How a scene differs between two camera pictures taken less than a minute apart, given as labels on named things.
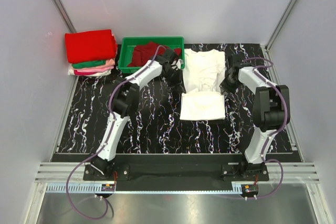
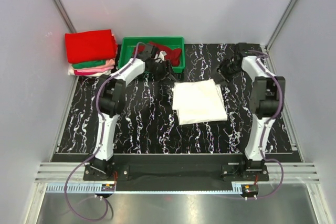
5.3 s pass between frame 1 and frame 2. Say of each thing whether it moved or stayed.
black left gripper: moved
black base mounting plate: stayed
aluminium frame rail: stayed
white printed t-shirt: moved
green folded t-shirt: stayed
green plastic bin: stayed
